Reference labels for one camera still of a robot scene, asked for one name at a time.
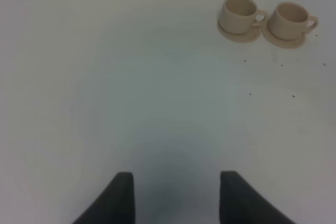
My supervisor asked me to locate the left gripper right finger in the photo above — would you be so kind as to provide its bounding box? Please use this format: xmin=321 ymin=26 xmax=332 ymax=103
xmin=219 ymin=171 xmax=293 ymax=223

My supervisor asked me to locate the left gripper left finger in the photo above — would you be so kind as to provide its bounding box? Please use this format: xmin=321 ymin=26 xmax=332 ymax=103
xmin=74 ymin=172 xmax=135 ymax=224

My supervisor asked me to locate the right beige cup saucer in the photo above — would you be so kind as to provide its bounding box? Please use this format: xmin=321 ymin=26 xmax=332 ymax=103
xmin=261 ymin=25 xmax=306 ymax=49

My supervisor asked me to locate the beige cup saucer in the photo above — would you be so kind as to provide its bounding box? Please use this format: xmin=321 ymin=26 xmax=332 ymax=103
xmin=217 ymin=22 xmax=261 ymax=43
xmin=261 ymin=25 xmax=306 ymax=49

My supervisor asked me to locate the left beige cup saucer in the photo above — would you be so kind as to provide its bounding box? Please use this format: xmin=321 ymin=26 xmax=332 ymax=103
xmin=217 ymin=22 xmax=261 ymax=43

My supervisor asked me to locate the left beige teacup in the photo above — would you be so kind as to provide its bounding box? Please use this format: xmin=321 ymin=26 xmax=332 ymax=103
xmin=218 ymin=0 xmax=268 ymax=35

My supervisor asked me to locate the beige teacup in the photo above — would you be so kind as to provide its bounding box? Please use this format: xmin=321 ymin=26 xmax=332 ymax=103
xmin=218 ymin=0 xmax=268 ymax=35
xmin=267 ymin=2 xmax=319 ymax=40

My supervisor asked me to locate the right beige teacup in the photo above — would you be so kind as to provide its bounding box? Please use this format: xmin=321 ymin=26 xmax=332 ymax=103
xmin=267 ymin=2 xmax=319 ymax=40

